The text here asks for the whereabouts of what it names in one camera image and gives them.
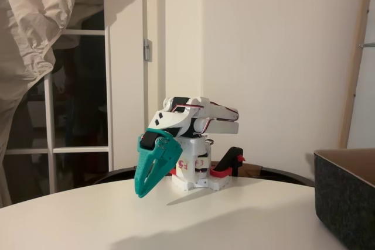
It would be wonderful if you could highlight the silver door hinge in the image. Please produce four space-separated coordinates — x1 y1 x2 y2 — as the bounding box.
142 38 153 62

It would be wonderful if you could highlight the wooden framed frosted panel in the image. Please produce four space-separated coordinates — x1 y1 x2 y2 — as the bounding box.
336 0 375 150

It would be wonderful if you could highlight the elbow servo wire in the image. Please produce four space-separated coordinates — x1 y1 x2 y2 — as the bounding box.
202 117 219 138

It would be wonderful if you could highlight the yellow label marked F3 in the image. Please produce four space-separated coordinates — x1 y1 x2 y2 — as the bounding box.
193 158 208 172

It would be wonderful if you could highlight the wrist servo wire loop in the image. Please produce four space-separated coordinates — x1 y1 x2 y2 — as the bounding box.
172 102 206 115

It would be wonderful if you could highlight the beige crumpled curtain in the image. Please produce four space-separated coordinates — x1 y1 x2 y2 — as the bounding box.
0 0 105 208

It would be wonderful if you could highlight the dark grey felt basket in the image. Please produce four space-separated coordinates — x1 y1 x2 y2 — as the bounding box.
313 149 375 250

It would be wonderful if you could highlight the dark brown chair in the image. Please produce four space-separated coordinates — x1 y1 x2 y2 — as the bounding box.
93 165 138 186

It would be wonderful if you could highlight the white framed glass door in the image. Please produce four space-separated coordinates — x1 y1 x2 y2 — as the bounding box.
4 0 115 197

